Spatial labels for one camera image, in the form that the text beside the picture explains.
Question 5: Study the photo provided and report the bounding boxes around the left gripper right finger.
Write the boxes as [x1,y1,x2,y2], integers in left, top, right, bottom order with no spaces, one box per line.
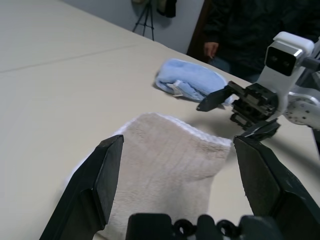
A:
[232,135,320,240]

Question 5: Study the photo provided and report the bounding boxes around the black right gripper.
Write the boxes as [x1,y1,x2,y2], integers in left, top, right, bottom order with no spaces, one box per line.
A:
[195,80,281,142]

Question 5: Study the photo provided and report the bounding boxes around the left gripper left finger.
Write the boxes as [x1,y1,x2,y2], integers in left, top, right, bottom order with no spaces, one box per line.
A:
[39,134,125,240]

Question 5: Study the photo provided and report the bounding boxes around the beige towel white trim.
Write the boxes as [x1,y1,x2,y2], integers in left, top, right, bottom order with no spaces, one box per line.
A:
[63,112,233,240]

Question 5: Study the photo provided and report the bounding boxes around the light blue towel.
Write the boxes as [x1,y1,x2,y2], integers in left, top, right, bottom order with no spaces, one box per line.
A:
[152,58,236,110]

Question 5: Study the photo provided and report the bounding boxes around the bystander hand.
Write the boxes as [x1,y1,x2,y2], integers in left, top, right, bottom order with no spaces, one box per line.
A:
[203,41,220,60]

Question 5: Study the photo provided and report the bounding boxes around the bystander in black jacket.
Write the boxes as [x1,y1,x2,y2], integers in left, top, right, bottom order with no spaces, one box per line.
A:
[201,0,320,85]

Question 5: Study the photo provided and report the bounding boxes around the black hanging garment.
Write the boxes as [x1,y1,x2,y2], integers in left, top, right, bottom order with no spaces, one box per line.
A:
[155,0,178,19]

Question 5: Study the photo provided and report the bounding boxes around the black tripod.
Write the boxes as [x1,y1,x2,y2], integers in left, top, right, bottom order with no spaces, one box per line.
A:
[131,0,156,41]

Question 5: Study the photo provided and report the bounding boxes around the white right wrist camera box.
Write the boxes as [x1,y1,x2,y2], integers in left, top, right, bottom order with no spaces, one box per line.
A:
[254,31,315,121]

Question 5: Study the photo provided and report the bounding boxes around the black right camera cable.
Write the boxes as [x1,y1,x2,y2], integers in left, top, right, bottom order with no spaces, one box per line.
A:
[303,56,320,71]

